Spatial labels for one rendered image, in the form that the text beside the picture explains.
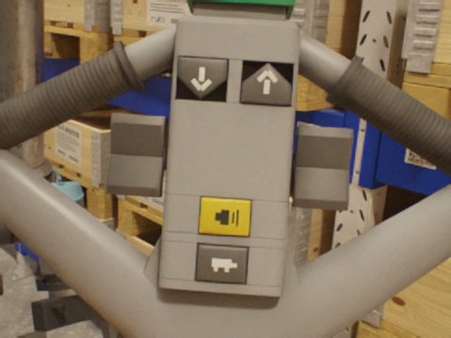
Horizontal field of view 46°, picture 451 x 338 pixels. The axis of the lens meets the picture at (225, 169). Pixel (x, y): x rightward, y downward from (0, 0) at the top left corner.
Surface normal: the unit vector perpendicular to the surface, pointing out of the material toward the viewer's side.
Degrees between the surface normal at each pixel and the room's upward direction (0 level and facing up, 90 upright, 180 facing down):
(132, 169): 57
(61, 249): 80
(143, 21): 90
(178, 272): 74
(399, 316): 90
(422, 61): 90
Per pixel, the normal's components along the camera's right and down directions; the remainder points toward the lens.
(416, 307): -0.72, 0.15
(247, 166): -0.04, 0.00
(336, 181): -0.01, -0.29
